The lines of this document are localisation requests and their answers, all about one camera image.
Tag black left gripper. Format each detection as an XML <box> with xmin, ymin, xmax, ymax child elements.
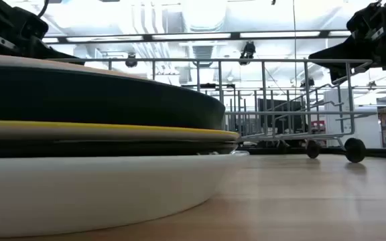
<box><xmin>0</xmin><ymin>0</ymin><xmax>86</xmax><ymax>66</ymax></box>

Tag light grey plate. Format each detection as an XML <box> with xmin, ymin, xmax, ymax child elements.
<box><xmin>0</xmin><ymin>65</ymin><xmax>227</xmax><ymax>116</ymax></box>

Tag dark teal plate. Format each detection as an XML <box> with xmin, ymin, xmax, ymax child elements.
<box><xmin>0</xmin><ymin>96</ymin><xmax>227</xmax><ymax>131</ymax></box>

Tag yellow patterned plate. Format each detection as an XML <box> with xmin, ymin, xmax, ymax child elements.
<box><xmin>0</xmin><ymin>119</ymin><xmax>241</xmax><ymax>142</ymax></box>

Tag white deep plate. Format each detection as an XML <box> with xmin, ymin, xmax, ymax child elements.
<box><xmin>0</xmin><ymin>150</ymin><xmax>250</xmax><ymax>239</ymax></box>

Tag red box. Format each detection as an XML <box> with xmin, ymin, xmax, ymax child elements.
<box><xmin>311</xmin><ymin>120</ymin><xmax>326</xmax><ymax>135</ymax></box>

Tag white cabinet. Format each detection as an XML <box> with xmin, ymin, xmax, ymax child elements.
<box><xmin>323</xmin><ymin>88</ymin><xmax>383</xmax><ymax>149</ymax></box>

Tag black monitor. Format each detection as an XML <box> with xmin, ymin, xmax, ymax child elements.
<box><xmin>258</xmin><ymin>98</ymin><xmax>306</xmax><ymax>135</ymax></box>

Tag black beam with light strips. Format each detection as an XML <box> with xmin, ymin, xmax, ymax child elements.
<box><xmin>42</xmin><ymin>29</ymin><xmax>353</xmax><ymax>44</ymax></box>

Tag black ceiling camera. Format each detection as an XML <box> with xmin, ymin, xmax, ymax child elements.
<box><xmin>125</xmin><ymin>53</ymin><xmax>139</xmax><ymax>68</ymax></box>
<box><xmin>239</xmin><ymin>42</ymin><xmax>257</xmax><ymax>66</ymax></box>

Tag grey wire dish rack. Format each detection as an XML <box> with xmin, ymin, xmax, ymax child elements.
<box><xmin>47</xmin><ymin>57</ymin><xmax>375</xmax><ymax>164</ymax></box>

